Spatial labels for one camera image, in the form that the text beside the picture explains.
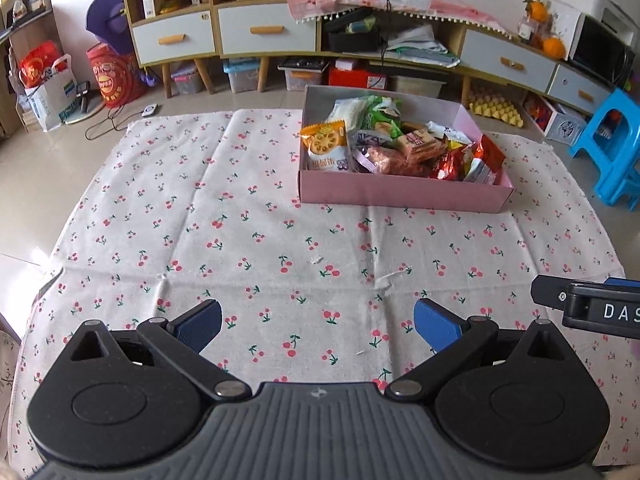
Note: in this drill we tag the white printed box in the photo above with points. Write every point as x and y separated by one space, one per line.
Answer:
557 122

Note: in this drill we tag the clear plastic storage box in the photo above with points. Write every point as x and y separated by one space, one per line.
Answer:
416 86

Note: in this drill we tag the yellow egg tray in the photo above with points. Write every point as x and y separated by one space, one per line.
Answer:
492 104

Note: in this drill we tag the pink cardboard box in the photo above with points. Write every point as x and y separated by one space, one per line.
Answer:
446 121

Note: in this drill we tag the red snack packet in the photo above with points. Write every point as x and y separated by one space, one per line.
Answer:
486 163
453 166

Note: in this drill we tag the orange lotus root packet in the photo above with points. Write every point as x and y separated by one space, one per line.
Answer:
326 147

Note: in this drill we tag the red box under cabinet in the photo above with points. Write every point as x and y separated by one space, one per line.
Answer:
357 78

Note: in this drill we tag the blue plastic stool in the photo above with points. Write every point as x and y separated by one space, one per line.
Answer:
611 141

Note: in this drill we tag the white microwave oven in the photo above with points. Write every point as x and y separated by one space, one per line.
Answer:
598 36

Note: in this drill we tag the long wooden TV cabinet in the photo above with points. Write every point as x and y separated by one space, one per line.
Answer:
418 36

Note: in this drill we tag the red round lantern bag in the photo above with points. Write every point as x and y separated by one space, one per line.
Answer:
118 75

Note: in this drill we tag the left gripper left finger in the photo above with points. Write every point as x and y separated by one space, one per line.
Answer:
177 345

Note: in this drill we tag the white paper shopping bag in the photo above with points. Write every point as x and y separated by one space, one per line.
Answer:
56 98

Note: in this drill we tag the green snack packet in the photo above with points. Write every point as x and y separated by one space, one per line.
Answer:
382 114

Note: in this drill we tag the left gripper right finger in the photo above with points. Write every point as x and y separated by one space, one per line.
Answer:
458 346

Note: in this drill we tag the orange fruit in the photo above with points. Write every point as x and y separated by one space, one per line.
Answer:
553 47

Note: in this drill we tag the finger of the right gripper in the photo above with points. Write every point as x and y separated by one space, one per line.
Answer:
622 282
548 291

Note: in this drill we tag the pink wafer snack packet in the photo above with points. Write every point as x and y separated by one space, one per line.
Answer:
389 161

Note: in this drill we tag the clear white cracker packet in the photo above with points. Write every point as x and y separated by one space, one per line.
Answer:
350 111

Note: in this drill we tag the pink cherry cabinet cloth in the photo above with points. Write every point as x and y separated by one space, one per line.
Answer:
443 10

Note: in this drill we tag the black storage bin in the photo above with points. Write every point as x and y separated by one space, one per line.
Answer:
354 31

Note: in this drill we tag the cherry print cloth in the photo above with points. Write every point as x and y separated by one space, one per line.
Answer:
206 206

